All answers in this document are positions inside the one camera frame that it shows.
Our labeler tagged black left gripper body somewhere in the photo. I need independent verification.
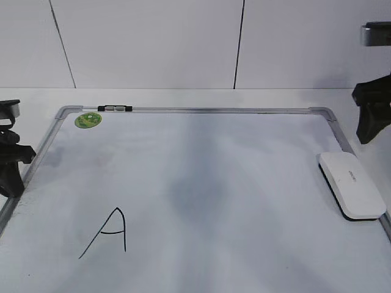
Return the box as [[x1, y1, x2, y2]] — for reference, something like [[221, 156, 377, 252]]
[[1, 118, 36, 164]]

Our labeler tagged white whiteboard with grey frame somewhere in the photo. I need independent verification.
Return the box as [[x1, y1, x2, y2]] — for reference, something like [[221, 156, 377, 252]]
[[1, 106, 390, 292]]

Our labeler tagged white whiteboard eraser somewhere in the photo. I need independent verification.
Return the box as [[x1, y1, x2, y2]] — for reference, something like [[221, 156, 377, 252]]
[[318, 151, 387, 221]]

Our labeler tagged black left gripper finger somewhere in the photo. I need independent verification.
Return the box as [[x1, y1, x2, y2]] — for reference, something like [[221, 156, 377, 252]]
[[0, 162, 24, 197]]

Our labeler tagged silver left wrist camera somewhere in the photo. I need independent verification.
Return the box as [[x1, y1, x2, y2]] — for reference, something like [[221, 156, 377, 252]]
[[0, 99, 20, 120]]

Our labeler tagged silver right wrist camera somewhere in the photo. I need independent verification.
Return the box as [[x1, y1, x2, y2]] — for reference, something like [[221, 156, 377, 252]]
[[360, 21, 391, 46]]

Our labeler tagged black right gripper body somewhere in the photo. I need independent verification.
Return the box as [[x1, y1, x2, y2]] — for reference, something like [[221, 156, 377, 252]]
[[352, 75, 390, 106]]

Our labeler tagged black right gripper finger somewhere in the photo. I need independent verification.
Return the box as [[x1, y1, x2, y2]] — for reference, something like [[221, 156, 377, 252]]
[[356, 103, 390, 145]]

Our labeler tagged round green sticker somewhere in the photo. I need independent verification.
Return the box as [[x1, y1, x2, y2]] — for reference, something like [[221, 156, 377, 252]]
[[75, 112, 102, 129]]

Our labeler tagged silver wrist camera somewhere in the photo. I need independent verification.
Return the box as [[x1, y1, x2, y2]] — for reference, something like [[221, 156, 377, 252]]
[[0, 99, 20, 120], [360, 21, 391, 46]]

